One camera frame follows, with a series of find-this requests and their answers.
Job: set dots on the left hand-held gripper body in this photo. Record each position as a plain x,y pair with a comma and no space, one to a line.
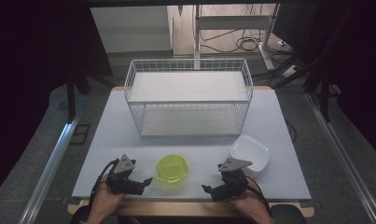
123,174

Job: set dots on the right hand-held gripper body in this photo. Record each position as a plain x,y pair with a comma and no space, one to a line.
233,179

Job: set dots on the green translucent bowl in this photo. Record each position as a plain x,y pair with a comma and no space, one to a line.
172,169

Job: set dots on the white square bowl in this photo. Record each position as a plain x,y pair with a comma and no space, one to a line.
251,152

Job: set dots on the person's right hand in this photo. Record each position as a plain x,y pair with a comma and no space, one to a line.
250,200

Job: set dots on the person's left hand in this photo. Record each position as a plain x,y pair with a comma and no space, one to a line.
105,199

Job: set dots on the black stool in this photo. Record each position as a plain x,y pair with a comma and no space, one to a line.
288,214

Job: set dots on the black stand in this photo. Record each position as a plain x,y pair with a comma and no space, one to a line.
324,99
71,96

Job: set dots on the white power strip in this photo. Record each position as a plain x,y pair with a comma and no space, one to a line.
289,71

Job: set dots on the white cabinet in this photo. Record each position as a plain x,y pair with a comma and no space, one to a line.
131,28

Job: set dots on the aluminium rail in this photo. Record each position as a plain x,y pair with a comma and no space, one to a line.
48,171
347,161

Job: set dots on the white desk frame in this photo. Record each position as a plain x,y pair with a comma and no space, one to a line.
232,21

